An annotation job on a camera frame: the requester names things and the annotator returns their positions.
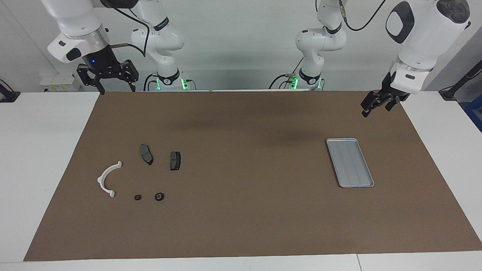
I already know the black base cable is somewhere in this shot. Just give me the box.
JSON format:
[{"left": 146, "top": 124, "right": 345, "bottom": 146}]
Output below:
[
  {"left": 268, "top": 56, "right": 306, "bottom": 90},
  {"left": 143, "top": 73, "right": 159, "bottom": 91}
]

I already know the silver metal tray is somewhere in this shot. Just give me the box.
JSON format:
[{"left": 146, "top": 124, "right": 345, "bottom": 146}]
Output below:
[{"left": 326, "top": 138, "right": 375, "bottom": 188}]

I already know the brown table mat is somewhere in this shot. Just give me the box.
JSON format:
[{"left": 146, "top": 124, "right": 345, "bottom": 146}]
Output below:
[{"left": 23, "top": 90, "right": 482, "bottom": 262}]

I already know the black table clamp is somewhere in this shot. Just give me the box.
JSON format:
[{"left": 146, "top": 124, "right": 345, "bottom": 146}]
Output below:
[{"left": 0, "top": 79, "right": 21, "bottom": 103}]

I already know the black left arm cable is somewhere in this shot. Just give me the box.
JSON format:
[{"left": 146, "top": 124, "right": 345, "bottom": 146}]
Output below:
[{"left": 338, "top": 0, "right": 388, "bottom": 32}]

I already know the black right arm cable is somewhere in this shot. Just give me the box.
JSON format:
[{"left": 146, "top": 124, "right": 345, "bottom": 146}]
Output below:
[{"left": 107, "top": 3, "right": 150, "bottom": 58}]

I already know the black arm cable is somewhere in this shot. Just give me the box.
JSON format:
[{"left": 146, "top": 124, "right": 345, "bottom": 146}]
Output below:
[
  {"left": 338, "top": 0, "right": 388, "bottom": 32},
  {"left": 107, "top": 3, "right": 150, "bottom": 58}
]

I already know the white box with yellow labels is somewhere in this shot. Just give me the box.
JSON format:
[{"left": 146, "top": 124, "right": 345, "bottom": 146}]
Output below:
[{"left": 40, "top": 73, "right": 82, "bottom": 92}]

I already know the blue crate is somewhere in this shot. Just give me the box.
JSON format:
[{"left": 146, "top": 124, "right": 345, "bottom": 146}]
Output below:
[{"left": 464, "top": 94, "right": 482, "bottom": 132}]

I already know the black right base cable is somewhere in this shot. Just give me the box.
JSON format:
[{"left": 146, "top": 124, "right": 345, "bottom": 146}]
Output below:
[{"left": 143, "top": 73, "right": 159, "bottom": 91}]

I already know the curved dark grey brake pad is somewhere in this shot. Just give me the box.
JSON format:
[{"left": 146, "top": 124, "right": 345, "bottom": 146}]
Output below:
[{"left": 140, "top": 144, "right": 154, "bottom": 166}]

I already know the black left base cable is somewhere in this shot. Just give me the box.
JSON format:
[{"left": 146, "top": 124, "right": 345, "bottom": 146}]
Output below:
[{"left": 268, "top": 56, "right": 306, "bottom": 90}]

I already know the white curved plastic bracket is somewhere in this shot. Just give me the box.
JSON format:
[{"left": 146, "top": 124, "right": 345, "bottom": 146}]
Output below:
[{"left": 97, "top": 161, "right": 123, "bottom": 198}]

